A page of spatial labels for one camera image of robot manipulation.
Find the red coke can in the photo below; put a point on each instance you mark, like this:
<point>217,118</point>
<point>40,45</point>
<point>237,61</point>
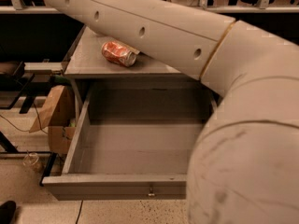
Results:
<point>117,53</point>

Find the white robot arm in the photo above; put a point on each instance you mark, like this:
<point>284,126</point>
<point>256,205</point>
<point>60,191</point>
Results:
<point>244,168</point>

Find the open grey top drawer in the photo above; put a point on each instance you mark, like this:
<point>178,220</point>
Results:
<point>121,159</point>

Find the grey cabinet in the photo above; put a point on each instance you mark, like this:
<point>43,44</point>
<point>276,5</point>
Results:
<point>147,90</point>

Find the brown paper bag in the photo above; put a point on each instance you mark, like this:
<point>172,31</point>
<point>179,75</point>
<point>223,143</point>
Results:
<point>58,109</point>

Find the cardboard box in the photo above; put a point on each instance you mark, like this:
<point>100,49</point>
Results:
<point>60,138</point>

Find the clear plastic cup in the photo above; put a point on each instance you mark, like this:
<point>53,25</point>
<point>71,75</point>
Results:
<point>32,161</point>

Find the black metal stand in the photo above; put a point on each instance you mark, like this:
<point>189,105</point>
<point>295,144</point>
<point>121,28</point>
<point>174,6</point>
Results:
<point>15,82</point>

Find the black shoe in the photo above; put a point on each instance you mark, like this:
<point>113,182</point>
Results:
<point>7,212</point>

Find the black floor frame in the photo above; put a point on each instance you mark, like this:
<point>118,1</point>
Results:
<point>10,149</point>

